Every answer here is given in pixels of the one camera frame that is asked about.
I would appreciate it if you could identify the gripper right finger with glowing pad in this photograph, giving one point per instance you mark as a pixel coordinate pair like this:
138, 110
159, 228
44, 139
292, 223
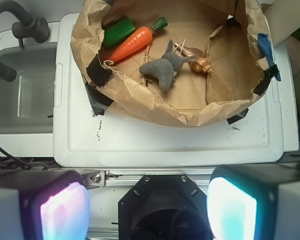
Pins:
258, 201

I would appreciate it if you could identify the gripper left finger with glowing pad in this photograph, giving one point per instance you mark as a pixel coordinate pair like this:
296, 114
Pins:
43, 205

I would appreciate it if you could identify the gray plush animal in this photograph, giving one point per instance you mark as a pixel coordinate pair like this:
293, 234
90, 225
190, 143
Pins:
166, 68

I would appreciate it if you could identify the white plastic lid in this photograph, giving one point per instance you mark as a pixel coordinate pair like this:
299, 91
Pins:
112, 140

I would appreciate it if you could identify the gray sink basin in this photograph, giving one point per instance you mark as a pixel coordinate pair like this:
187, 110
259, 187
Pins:
26, 104

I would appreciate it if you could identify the tan spiral seashell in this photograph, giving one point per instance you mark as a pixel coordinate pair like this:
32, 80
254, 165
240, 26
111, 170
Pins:
203, 65

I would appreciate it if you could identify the blue tape strip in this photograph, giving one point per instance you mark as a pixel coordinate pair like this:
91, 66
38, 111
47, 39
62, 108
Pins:
265, 46

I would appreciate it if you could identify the brown paper scrap with sticks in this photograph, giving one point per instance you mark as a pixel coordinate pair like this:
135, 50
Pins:
188, 51

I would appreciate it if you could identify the green plastic block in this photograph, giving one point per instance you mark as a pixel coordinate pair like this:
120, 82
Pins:
118, 32

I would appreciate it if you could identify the orange toy carrot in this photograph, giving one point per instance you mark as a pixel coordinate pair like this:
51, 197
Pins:
137, 40

